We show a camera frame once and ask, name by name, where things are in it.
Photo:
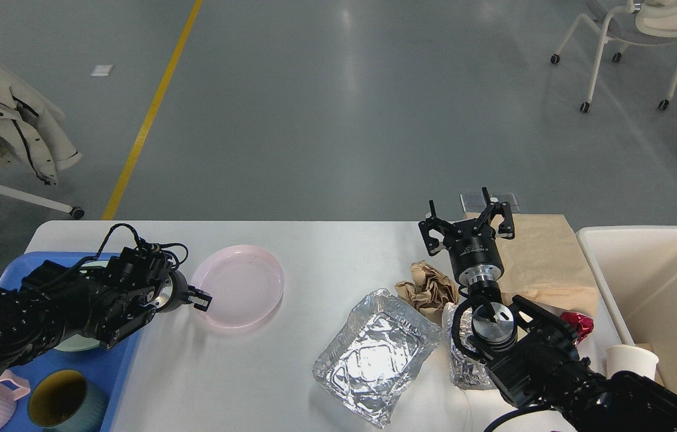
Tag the dark teal mug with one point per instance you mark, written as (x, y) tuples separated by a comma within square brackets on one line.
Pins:
[(67, 401)]

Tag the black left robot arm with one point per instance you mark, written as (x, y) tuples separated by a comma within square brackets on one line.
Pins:
[(105, 303)]

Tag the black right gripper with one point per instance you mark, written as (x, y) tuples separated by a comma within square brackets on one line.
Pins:
[(474, 255)]

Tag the pink ribbed mug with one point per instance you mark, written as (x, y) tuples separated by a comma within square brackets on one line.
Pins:
[(12, 388)]

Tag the white paper cup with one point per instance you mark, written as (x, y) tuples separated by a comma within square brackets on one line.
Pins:
[(622, 357)]

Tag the crumpled brown paper ball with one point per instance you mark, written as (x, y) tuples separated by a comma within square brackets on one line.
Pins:
[(428, 292)]

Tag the floor outlet plates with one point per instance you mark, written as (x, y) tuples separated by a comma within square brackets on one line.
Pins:
[(475, 202)]

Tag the brown paper bag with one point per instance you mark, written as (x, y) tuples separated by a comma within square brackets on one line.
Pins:
[(545, 264)]

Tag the white chair right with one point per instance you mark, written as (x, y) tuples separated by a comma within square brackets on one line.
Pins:
[(631, 23)]

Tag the green plate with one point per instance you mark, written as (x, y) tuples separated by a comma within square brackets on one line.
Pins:
[(77, 342)]

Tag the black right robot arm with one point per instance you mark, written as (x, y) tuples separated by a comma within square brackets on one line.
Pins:
[(530, 354)]

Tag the pink plate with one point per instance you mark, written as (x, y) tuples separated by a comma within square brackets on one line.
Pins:
[(245, 282)]

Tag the white paper on floor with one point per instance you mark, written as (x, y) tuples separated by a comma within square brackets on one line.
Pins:
[(102, 70)]

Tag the small foil tray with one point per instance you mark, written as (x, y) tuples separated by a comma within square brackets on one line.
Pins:
[(465, 373)]

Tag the large foil tray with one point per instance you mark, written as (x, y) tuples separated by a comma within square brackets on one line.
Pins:
[(375, 356)]

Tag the red foil wrapper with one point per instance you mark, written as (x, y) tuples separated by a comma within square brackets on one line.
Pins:
[(581, 323)]

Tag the beige plastic bin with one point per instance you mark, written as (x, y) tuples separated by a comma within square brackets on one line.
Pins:
[(635, 267)]

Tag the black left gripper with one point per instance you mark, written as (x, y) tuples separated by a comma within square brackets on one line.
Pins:
[(176, 293)]

